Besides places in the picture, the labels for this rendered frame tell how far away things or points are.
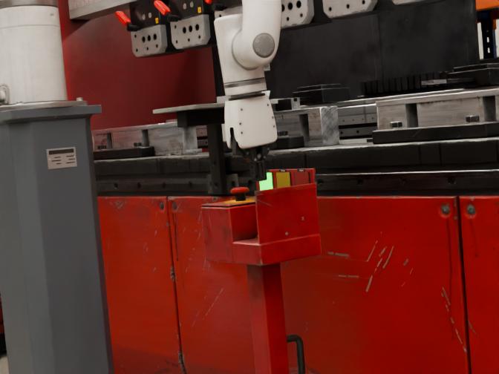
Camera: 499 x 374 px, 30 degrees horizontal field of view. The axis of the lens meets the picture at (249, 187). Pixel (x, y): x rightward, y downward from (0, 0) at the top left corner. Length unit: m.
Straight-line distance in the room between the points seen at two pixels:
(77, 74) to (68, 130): 1.43
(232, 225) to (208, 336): 0.66
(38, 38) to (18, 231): 0.35
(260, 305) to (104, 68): 1.45
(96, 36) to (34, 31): 1.47
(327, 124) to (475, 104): 0.44
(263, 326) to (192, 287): 0.60
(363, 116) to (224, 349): 0.72
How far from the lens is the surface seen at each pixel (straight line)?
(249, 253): 1.87
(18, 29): 1.73
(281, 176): 2.00
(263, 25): 1.78
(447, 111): 2.02
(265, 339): 1.97
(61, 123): 1.71
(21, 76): 1.73
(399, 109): 2.10
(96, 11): 3.01
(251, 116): 1.86
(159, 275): 2.65
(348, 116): 2.55
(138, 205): 2.68
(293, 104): 2.35
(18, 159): 1.69
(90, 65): 3.17
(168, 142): 2.74
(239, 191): 1.97
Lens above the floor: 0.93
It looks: 4 degrees down
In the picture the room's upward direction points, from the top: 5 degrees counter-clockwise
